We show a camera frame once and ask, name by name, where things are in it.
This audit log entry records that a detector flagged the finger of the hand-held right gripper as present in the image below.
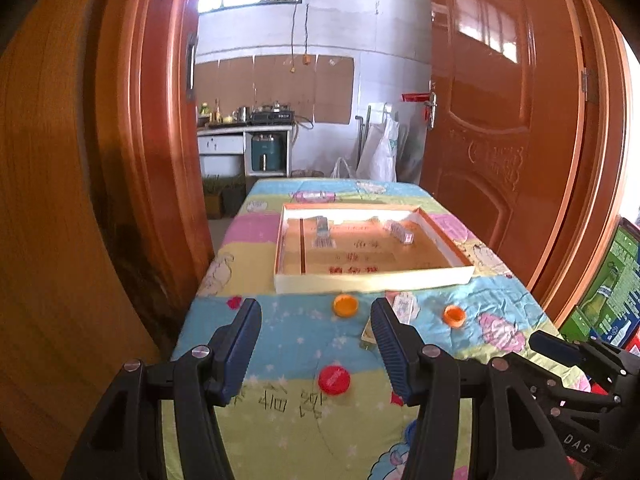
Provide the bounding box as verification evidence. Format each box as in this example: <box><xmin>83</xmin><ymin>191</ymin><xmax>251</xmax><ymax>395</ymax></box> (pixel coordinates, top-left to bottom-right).
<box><xmin>528</xmin><ymin>330</ymin><xmax>640</xmax><ymax>386</ymax></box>
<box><xmin>524</xmin><ymin>379</ymin><xmax>622</xmax><ymax>411</ymax></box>

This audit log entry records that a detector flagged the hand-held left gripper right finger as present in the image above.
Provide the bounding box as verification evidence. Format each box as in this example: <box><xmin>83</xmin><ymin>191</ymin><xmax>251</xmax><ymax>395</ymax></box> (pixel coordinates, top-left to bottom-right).
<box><xmin>370</xmin><ymin>298</ymin><xmax>576</xmax><ymax>480</ymax></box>

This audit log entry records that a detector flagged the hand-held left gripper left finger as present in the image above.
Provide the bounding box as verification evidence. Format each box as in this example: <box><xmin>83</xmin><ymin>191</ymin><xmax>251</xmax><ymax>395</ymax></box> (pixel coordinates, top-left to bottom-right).
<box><xmin>62</xmin><ymin>298</ymin><xmax>263</xmax><ymax>480</ymax></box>

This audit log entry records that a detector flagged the shallow orange-rimmed cardboard box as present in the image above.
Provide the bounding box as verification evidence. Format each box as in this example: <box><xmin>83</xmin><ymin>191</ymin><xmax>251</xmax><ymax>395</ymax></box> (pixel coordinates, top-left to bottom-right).
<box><xmin>274</xmin><ymin>203</ymin><xmax>475</xmax><ymax>295</ymax></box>

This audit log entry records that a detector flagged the cartoon sheep printed tablecloth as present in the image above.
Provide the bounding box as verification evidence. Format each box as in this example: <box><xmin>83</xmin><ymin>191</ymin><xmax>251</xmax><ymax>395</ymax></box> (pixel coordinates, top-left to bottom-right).
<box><xmin>172</xmin><ymin>178</ymin><xmax>591</xmax><ymax>480</ymax></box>

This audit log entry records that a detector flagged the red bottle cap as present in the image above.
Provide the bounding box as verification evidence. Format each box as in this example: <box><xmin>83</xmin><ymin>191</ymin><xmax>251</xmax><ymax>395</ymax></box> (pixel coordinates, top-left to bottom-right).
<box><xmin>318</xmin><ymin>366</ymin><xmax>352</xmax><ymax>395</ymax></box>

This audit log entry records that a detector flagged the green printed carton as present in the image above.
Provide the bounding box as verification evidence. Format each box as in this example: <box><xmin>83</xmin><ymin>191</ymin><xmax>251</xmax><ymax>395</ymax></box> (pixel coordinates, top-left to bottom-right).
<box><xmin>559</xmin><ymin>217</ymin><xmax>640</xmax><ymax>350</ymax></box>

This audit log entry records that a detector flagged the crate of green plants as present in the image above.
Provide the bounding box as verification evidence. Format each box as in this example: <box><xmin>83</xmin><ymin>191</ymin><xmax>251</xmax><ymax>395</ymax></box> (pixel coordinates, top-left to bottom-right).
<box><xmin>202</xmin><ymin>174</ymin><xmax>247</xmax><ymax>219</ymax></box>

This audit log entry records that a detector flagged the clear plastic bag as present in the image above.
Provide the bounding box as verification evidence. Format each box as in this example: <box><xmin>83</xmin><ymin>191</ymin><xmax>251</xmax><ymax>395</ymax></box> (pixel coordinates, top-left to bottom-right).
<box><xmin>330</xmin><ymin>157</ymin><xmax>359</xmax><ymax>180</ymax></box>

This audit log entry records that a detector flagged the teal air fryer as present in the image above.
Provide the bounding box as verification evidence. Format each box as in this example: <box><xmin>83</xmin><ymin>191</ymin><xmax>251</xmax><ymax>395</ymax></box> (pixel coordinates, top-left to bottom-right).
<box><xmin>251</xmin><ymin>135</ymin><xmax>281</xmax><ymax>172</ymax></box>

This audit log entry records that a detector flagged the white woven sack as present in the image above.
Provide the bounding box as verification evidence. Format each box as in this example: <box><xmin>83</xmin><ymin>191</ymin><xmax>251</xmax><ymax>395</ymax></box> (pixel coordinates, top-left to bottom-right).
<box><xmin>357</xmin><ymin>114</ymin><xmax>401</xmax><ymax>182</ymax></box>

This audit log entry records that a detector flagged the white kitchen counter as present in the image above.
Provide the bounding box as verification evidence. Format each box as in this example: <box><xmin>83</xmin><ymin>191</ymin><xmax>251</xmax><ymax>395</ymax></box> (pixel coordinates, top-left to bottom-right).
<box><xmin>196</xmin><ymin>124</ymin><xmax>294</xmax><ymax>179</ymax></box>

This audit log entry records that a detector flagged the plain wooden door leaf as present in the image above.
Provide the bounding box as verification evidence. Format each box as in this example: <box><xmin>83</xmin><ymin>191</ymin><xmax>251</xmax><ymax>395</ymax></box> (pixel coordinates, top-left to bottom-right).
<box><xmin>95</xmin><ymin>0</ymin><xmax>217</xmax><ymax>321</ymax></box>

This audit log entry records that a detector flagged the wooden side panel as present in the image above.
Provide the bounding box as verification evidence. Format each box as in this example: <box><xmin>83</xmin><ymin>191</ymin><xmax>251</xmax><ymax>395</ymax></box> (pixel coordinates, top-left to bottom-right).
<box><xmin>0</xmin><ymin>0</ymin><xmax>176</xmax><ymax>480</ymax></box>

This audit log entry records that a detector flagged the carved wooden door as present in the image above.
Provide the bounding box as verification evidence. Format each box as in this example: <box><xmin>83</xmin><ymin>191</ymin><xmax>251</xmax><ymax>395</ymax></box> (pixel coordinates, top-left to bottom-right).
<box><xmin>419</xmin><ymin>0</ymin><xmax>587</xmax><ymax>286</ymax></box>

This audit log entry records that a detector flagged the black gas stove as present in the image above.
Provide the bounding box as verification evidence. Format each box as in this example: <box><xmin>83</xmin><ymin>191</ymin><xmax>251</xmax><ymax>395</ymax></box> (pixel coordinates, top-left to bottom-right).
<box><xmin>250</xmin><ymin>109</ymin><xmax>294</xmax><ymax>125</ymax></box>

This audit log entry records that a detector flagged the cardboard wall sheet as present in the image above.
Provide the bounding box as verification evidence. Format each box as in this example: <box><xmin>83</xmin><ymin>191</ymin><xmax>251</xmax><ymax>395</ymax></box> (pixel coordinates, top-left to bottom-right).
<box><xmin>194</xmin><ymin>55</ymin><xmax>355</xmax><ymax>125</ymax></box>

